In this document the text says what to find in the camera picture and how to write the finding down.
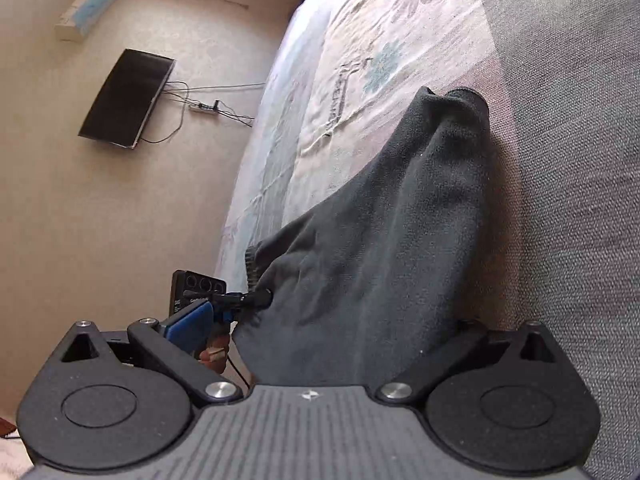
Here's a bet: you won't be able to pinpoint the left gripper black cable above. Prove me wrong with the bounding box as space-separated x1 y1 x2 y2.
227 352 252 393

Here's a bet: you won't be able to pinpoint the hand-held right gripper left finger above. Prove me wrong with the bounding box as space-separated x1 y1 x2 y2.
60 299 244 404

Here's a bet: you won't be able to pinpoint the bed with patchwork sheet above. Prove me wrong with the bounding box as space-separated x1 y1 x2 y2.
215 0 640 480

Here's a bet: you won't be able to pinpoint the person's left hand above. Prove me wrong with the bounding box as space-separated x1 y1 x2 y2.
199 332 232 375

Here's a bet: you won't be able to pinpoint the white power strip with cables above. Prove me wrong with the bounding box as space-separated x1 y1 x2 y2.
137 80 266 145

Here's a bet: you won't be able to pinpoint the white wall air conditioner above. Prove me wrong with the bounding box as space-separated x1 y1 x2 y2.
54 0 166 43

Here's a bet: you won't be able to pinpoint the wall television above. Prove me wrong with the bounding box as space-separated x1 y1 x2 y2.
77 48 177 151

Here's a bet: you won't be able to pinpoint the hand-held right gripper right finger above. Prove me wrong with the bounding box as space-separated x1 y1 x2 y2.
375 317 559 404

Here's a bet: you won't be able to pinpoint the dark grey pants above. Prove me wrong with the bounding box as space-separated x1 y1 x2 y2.
232 86 493 386

